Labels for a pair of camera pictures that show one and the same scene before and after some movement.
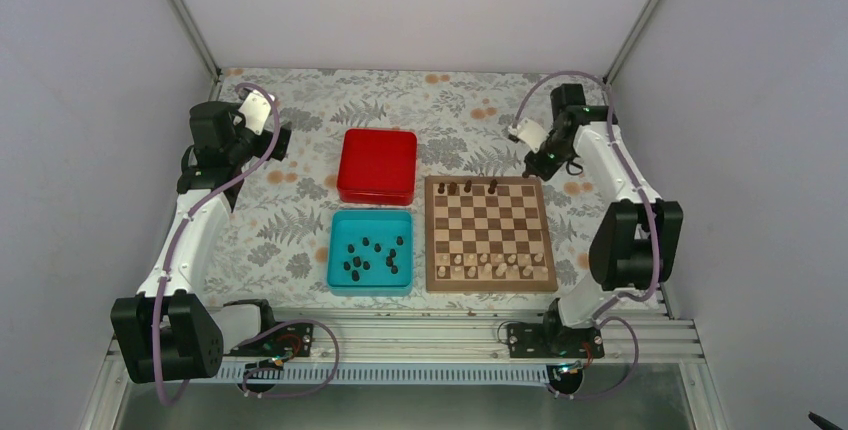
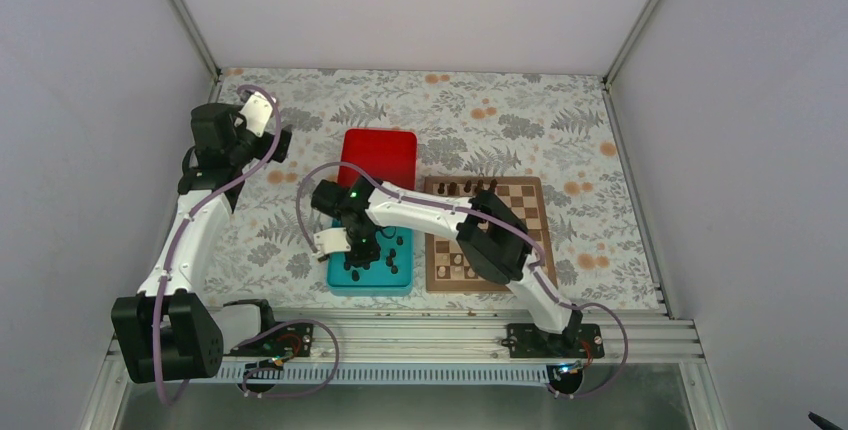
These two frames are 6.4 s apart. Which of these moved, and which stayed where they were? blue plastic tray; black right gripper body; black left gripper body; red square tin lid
Moved: black right gripper body
Stayed: blue plastic tray; red square tin lid; black left gripper body
